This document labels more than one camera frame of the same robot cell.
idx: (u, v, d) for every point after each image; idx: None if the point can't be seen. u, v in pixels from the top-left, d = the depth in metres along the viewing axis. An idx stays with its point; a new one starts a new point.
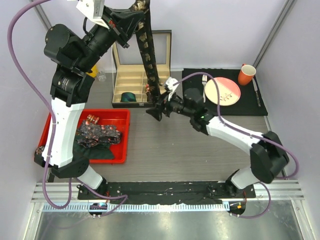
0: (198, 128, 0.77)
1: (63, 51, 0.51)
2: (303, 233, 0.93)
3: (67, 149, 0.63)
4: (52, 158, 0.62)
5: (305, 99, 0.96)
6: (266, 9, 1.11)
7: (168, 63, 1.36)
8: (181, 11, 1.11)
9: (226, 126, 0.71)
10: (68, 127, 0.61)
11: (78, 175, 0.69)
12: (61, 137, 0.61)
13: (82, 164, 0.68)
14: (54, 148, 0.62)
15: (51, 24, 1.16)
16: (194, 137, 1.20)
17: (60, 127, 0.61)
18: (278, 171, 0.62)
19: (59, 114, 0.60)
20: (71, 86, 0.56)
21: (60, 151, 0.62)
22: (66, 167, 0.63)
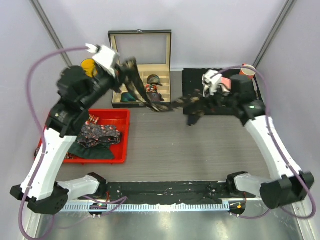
0: (239, 114, 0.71)
1: (74, 87, 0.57)
2: (303, 234, 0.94)
3: (50, 181, 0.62)
4: (31, 189, 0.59)
5: (306, 99, 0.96)
6: (267, 10, 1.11)
7: (168, 63, 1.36)
8: (181, 11, 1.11)
9: (269, 136, 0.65)
10: (56, 158, 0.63)
11: (54, 212, 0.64)
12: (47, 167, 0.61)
13: (61, 200, 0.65)
14: (36, 179, 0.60)
15: (51, 24, 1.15)
16: (195, 137, 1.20)
17: (48, 157, 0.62)
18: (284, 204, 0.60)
19: (49, 144, 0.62)
20: (68, 118, 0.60)
21: (42, 182, 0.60)
22: (43, 201, 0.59)
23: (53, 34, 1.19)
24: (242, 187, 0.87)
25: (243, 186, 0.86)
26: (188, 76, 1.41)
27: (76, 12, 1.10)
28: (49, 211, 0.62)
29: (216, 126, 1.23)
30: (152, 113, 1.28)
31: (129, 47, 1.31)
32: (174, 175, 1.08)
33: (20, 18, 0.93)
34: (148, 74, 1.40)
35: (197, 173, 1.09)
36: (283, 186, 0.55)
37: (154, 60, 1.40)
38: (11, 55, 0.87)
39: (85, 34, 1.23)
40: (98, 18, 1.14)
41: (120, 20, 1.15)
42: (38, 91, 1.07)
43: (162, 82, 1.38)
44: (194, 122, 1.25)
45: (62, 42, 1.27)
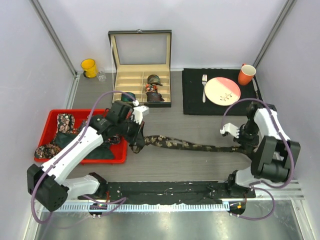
0: (252, 108, 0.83)
1: (124, 110, 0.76)
2: (303, 234, 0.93)
3: (69, 169, 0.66)
4: (53, 168, 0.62)
5: (305, 99, 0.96)
6: (267, 10, 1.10)
7: (168, 63, 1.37)
8: (182, 11, 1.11)
9: (271, 119, 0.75)
10: (85, 149, 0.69)
11: (50, 208, 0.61)
12: (74, 155, 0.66)
13: (60, 199, 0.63)
14: (61, 161, 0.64)
15: (51, 24, 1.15)
16: (194, 137, 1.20)
17: (80, 146, 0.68)
18: (267, 176, 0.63)
19: (86, 137, 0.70)
20: (107, 124, 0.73)
21: (65, 165, 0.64)
22: (55, 185, 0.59)
23: (53, 34, 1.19)
24: (241, 181, 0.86)
25: (242, 180, 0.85)
26: (188, 76, 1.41)
27: (75, 12, 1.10)
28: (47, 204, 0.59)
29: (216, 126, 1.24)
30: (152, 113, 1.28)
31: (129, 47, 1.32)
32: (174, 175, 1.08)
33: (20, 18, 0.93)
34: (148, 74, 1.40)
35: (197, 173, 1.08)
36: (269, 141, 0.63)
37: (154, 60, 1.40)
38: (10, 55, 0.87)
39: (85, 34, 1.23)
40: (98, 18, 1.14)
41: (120, 20, 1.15)
42: (38, 91, 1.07)
43: (162, 82, 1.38)
44: (194, 123, 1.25)
45: (62, 43, 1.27)
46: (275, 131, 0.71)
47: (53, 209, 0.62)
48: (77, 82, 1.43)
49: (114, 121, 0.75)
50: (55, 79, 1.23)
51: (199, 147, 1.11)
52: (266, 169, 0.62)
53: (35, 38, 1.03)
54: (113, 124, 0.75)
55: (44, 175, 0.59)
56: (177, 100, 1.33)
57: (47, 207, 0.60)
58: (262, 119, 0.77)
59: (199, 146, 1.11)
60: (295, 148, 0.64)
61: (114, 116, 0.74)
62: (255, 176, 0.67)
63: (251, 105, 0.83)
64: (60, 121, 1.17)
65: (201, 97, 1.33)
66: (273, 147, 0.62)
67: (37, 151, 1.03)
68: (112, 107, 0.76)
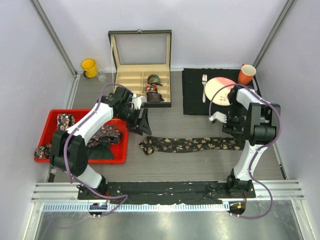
0: (232, 92, 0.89)
1: (125, 92, 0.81)
2: (303, 234, 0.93)
3: (89, 134, 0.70)
4: (78, 130, 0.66)
5: (305, 99, 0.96)
6: (267, 10, 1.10)
7: (168, 63, 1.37)
8: (182, 11, 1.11)
9: (251, 93, 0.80)
10: (101, 120, 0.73)
11: (75, 172, 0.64)
12: (95, 120, 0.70)
13: (83, 164, 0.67)
14: (84, 124, 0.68)
15: (51, 24, 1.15)
16: (194, 137, 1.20)
17: (96, 116, 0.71)
18: (260, 138, 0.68)
19: (100, 110, 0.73)
20: (115, 100, 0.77)
21: (88, 128, 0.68)
22: (82, 145, 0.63)
23: (53, 34, 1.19)
24: (240, 172, 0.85)
25: (240, 169, 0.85)
26: (188, 76, 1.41)
27: (75, 12, 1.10)
28: (74, 167, 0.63)
29: (216, 126, 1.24)
30: (152, 113, 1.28)
31: (129, 47, 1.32)
32: (174, 175, 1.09)
33: (20, 18, 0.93)
34: (148, 74, 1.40)
35: (196, 173, 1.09)
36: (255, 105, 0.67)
37: (154, 60, 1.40)
38: (10, 55, 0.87)
39: (85, 34, 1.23)
40: (98, 18, 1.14)
41: (120, 20, 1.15)
42: (38, 91, 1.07)
43: (162, 82, 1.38)
44: (195, 122, 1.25)
45: (62, 43, 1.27)
46: (257, 99, 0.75)
47: (77, 174, 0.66)
48: (77, 82, 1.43)
49: (120, 101, 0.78)
50: (55, 79, 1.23)
51: (190, 147, 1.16)
52: (256, 130, 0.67)
53: (35, 38, 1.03)
54: (119, 102, 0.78)
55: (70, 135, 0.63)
56: (177, 100, 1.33)
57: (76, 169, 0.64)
58: (243, 94, 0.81)
59: (190, 146, 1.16)
60: (277, 108, 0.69)
61: (118, 97, 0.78)
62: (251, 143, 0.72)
63: (233, 89, 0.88)
64: (60, 121, 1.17)
65: (201, 97, 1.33)
66: (259, 110, 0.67)
67: (37, 151, 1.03)
68: (116, 91, 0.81)
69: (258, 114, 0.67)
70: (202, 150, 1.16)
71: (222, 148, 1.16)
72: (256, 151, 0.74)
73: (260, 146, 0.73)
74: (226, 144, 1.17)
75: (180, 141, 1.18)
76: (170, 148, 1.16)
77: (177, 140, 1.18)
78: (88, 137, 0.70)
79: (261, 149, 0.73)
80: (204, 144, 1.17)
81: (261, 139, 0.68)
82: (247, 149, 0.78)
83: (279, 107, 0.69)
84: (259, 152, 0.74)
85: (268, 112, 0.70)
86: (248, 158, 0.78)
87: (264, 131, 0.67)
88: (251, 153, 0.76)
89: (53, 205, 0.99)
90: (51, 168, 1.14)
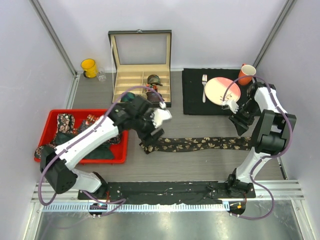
0: (252, 88, 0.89)
1: (140, 106, 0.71)
2: (303, 234, 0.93)
3: (81, 155, 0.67)
4: (65, 152, 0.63)
5: (305, 99, 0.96)
6: (267, 10, 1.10)
7: (168, 63, 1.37)
8: (182, 11, 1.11)
9: (269, 96, 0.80)
10: (98, 140, 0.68)
11: (57, 191, 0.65)
12: (89, 142, 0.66)
13: (67, 184, 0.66)
14: (74, 146, 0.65)
15: (51, 24, 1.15)
16: (194, 137, 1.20)
17: (93, 136, 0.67)
18: (266, 147, 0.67)
19: (102, 129, 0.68)
20: (123, 117, 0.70)
21: (77, 151, 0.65)
22: (64, 170, 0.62)
23: (53, 34, 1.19)
24: (241, 174, 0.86)
25: (242, 171, 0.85)
26: (188, 76, 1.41)
27: (75, 12, 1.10)
28: (55, 188, 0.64)
29: (216, 126, 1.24)
30: None
31: (129, 47, 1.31)
32: (174, 175, 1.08)
33: (20, 18, 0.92)
34: (148, 74, 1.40)
35: (196, 173, 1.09)
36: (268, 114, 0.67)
37: (154, 60, 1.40)
38: (10, 55, 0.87)
39: (85, 34, 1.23)
40: (98, 18, 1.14)
41: (120, 19, 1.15)
42: (38, 91, 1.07)
43: (162, 82, 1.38)
44: (195, 122, 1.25)
45: (62, 43, 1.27)
46: (273, 107, 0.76)
47: (60, 192, 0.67)
48: (77, 82, 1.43)
49: (131, 116, 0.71)
50: (55, 79, 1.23)
51: (190, 147, 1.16)
52: (265, 139, 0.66)
53: (35, 38, 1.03)
54: (129, 118, 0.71)
55: (55, 157, 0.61)
56: (177, 100, 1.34)
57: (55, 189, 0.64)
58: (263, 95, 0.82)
59: (190, 145, 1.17)
60: (291, 119, 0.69)
61: (131, 112, 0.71)
62: (256, 151, 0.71)
63: (252, 86, 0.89)
64: (60, 121, 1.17)
65: (201, 97, 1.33)
66: (271, 119, 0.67)
67: (37, 151, 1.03)
68: (133, 100, 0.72)
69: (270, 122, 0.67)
70: (202, 149, 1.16)
71: (222, 147, 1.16)
72: (260, 158, 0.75)
73: (264, 155, 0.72)
74: (226, 144, 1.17)
75: (180, 140, 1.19)
76: (170, 148, 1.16)
77: (177, 140, 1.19)
78: (80, 158, 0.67)
79: (266, 158, 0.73)
80: (204, 143, 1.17)
81: (267, 148, 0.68)
82: (251, 155, 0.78)
83: (294, 118, 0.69)
84: (263, 160, 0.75)
85: (282, 122, 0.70)
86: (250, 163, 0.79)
87: (271, 141, 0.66)
88: (255, 159, 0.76)
89: (53, 205, 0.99)
90: None
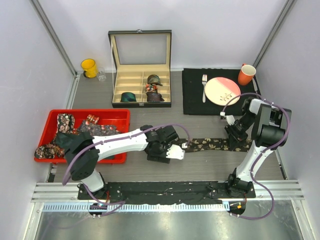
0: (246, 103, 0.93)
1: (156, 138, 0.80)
2: (303, 234, 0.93)
3: (109, 153, 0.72)
4: (101, 144, 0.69)
5: (305, 99, 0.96)
6: (267, 10, 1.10)
7: (168, 63, 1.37)
8: (182, 11, 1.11)
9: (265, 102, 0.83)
10: (129, 146, 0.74)
11: (73, 176, 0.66)
12: (123, 145, 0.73)
13: (84, 173, 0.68)
14: (110, 142, 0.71)
15: (51, 24, 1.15)
16: (195, 137, 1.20)
17: (128, 142, 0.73)
18: (266, 140, 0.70)
19: (136, 140, 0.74)
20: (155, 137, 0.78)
21: (111, 148, 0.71)
22: (94, 161, 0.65)
23: (53, 34, 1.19)
24: (241, 171, 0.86)
25: (243, 168, 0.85)
26: (188, 76, 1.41)
27: (76, 12, 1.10)
28: (74, 172, 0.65)
29: (216, 126, 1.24)
30: (152, 113, 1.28)
31: (129, 47, 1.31)
32: (174, 175, 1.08)
33: (20, 18, 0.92)
34: (148, 74, 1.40)
35: (196, 173, 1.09)
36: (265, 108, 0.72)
37: (154, 60, 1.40)
38: (10, 55, 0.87)
39: (85, 34, 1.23)
40: (98, 18, 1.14)
41: (120, 19, 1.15)
42: (38, 91, 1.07)
43: (162, 82, 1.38)
44: (195, 123, 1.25)
45: (62, 43, 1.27)
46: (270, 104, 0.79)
47: (74, 177, 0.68)
48: (77, 82, 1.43)
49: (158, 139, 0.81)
50: (55, 79, 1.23)
51: (191, 147, 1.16)
52: (264, 132, 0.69)
53: (35, 38, 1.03)
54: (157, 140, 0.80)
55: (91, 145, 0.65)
56: (177, 100, 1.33)
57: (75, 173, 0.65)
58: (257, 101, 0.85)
59: (191, 146, 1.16)
60: (288, 113, 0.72)
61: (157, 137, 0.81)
62: (256, 144, 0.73)
63: (246, 100, 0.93)
64: (60, 121, 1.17)
65: (201, 97, 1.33)
66: (268, 112, 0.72)
67: (37, 151, 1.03)
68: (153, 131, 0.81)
69: (267, 116, 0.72)
70: (203, 149, 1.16)
71: (223, 149, 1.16)
72: (261, 152, 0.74)
73: (264, 149, 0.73)
74: (227, 144, 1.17)
75: (180, 140, 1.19)
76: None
77: (177, 140, 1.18)
78: (105, 155, 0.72)
79: (266, 151, 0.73)
80: (205, 144, 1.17)
81: (267, 141, 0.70)
82: (251, 151, 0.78)
83: (290, 112, 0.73)
84: (264, 154, 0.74)
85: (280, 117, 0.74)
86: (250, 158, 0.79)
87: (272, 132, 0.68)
88: (255, 154, 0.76)
89: (53, 205, 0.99)
90: (51, 168, 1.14)
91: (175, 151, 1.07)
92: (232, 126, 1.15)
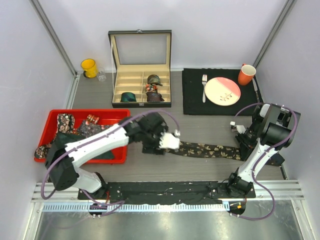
0: (258, 108, 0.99)
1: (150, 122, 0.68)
2: (303, 234, 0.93)
3: (87, 156, 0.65)
4: (75, 151, 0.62)
5: (305, 99, 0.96)
6: (267, 10, 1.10)
7: (168, 63, 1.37)
8: (182, 11, 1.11)
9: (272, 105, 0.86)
10: (108, 145, 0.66)
11: (56, 187, 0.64)
12: (99, 147, 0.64)
13: (67, 182, 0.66)
14: (85, 147, 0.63)
15: (51, 24, 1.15)
16: (207, 143, 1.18)
17: (104, 141, 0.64)
18: (271, 139, 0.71)
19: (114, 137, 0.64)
20: (138, 128, 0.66)
21: (87, 152, 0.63)
22: (71, 167, 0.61)
23: (53, 34, 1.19)
24: (243, 171, 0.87)
25: (245, 167, 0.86)
26: (188, 76, 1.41)
27: (75, 12, 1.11)
28: (55, 183, 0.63)
29: (216, 126, 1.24)
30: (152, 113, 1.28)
31: (129, 47, 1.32)
32: (174, 175, 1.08)
33: (19, 18, 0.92)
34: (148, 74, 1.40)
35: (196, 173, 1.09)
36: (274, 108, 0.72)
37: (154, 60, 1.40)
38: (10, 55, 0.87)
39: (85, 34, 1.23)
40: (98, 18, 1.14)
41: (120, 19, 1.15)
42: (38, 91, 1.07)
43: (162, 82, 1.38)
44: (194, 123, 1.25)
45: (62, 43, 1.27)
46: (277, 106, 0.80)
47: (58, 188, 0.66)
48: (77, 82, 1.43)
49: (144, 130, 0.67)
50: (55, 79, 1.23)
51: (202, 153, 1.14)
52: (270, 130, 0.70)
53: (35, 38, 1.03)
54: (142, 131, 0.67)
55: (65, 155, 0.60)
56: (177, 100, 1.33)
57: (56, 184, 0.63)
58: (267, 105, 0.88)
59: (202, 151, 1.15)
60: (297, 115, 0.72)
61: (148, 124, 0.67)
62: (261, 142, 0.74)
63: (258, 106, 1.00)
64: (60, 121, 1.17)
65: (201, 97, 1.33)
66: (277, 112, 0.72)
67: (37, 151, 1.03)
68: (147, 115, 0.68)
69: (276, 116, 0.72)
70: (214, 157, 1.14)
71: (234, 158, 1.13)
72: (264, 152, 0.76)
73: (269, 148, 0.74)
74: (239, 154, 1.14)
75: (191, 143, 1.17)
76: (181, 153, 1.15)
77: (188, 144, 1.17)
78: (85, 159, 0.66)
79: (270, 151, 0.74)
80: (216, 151, 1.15)
81: (271, 140, 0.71)
82: (255, 149, 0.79)
83: (299, 115, 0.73)
84: (267, 154, 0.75)
85: (288, 119, 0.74)
86: (253, 157, 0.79)
87: (277, 131, 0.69)
88: (259, 152, 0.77)
89: (53, 205, 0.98)
90: None
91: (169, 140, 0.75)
92: (242, 134, 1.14)
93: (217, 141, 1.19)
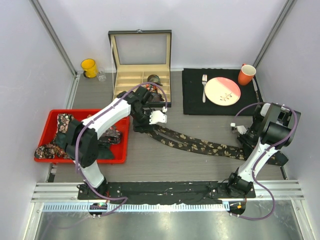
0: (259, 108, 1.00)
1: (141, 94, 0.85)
2: (303, 234, 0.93)
3: (103, 128, 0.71)
4: (93, 123, 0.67)
5: (304, 99, 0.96)
6: (267, 10, 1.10)
7: (168, 63, 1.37)
8: (182, 11, 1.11)
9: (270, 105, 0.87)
10: (116, 116, 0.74)
11: (83, 162, 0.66)
12: (111, 116, 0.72)
13: (92, 155, 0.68)
14: (100, 118, 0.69)
15: (51, 24, 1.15)
16: (210, 141, 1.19)
17: (112, 111, 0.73)
18: (271, 138, 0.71)
19: (118, 107, 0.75)
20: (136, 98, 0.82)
21: (103, 122, 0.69)
22: (94, 138, 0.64)
23: (53, 34, 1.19)
24: (243, 170, 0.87)
25: (245, 167, 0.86)
26: (188, 76, 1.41)
27: (75, 12, 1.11)
28: (82, 159, 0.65)
29: (216, 126, 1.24)
30: None
31: (130, 47, 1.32)
32: (174, 175, 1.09)
33: (20, 18, 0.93)
34: (148, 74, 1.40)
35: (196, 173, 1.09)
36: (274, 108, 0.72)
37: (154, 60, 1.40)
38: (10, 55, 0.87)
39: (85, 34, 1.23)
40: (98, 18, 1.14)
41: (120, 20, 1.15)
42: (38, 91, 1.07)
43: (162, 82, 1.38)
44: (195, 122, 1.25)
45: (62, 43, 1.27)
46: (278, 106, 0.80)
47: (86, 164, 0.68)
48: (77, 82, 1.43)
49: (139, 100, 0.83)
50: (55, 79, 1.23)
51: (205, 149, 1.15)
52: (270, 129, 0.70)
53: (35, 38, 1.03)
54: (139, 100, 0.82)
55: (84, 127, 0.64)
56: (177, 101, 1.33)
57: (84, 158, 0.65)
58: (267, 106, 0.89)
59: (205, 148, 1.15)
60: (298, 114, 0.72)
61: (139, 96, 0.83)
62: (262, 141, 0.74)
63: (259, 105, 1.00)
64: (60, 120, 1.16)
65: (201, 97, 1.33)
66: (278, 111, 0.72)
67: (37, 151, 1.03)
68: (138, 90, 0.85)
69: (276, 115, 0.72)
70: (217, 154, 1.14)
71: (238, 158, 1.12)
72: (264, 150, 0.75)
73: (269, 147, 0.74)
74: (243, 154, 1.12)
75: (195, 140, 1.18)
76: (185, 148, 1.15)
77: (192, 139, 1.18)
78: (102, 132, 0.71)
79: (270, 150, 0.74)
80: (220, 150, 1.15)
81: (272, 139, 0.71)
82: (255, 148, 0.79)
83: (300, 114, 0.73)
84: (267, 153, 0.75)
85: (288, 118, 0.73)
86: (253, 157, 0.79)
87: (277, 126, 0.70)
88: (259, 151, 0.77)
89: (53, 205, 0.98)
90: (51, 168, 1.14)
91: (157, 117, 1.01)
92: (244, 135, 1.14)
93: (217, 141, 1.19)
